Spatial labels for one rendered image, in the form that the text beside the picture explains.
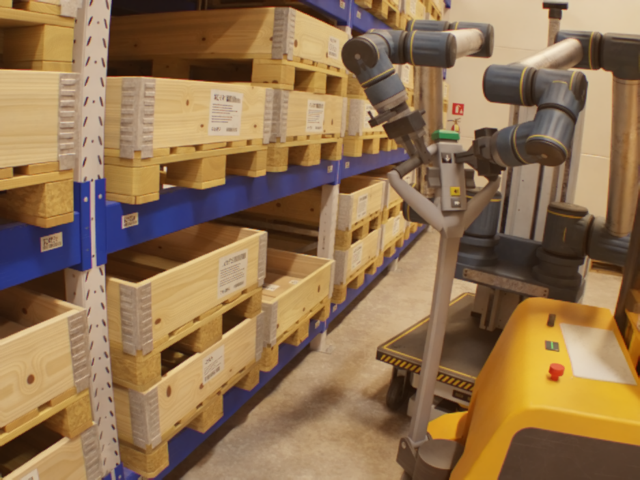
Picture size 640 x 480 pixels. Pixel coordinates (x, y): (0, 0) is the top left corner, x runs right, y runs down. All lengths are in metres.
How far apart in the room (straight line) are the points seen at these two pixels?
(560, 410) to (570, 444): 0.09
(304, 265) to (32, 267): 2.05
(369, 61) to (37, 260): 0.99
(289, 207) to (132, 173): 1.98
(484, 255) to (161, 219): 1.60
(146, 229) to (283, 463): 1.23
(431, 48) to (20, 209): 1.17
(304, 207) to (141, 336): 1.92
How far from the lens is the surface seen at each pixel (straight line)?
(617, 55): 2.11
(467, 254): 2.66
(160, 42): 2.54
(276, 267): 3.19
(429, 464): 1.74
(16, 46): 1.28
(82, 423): 1.49
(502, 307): 3.08
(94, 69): 1.40
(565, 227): 2.50
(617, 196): 2.36
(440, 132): 1.62
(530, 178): 2.91
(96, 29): 1.41
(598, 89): 7.09
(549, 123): 1.35
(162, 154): 1.54
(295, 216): 3.32
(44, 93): 1.20
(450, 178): 1.60
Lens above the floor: 1.47
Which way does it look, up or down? 13 degrees down
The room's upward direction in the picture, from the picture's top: 4 degrees clockwise
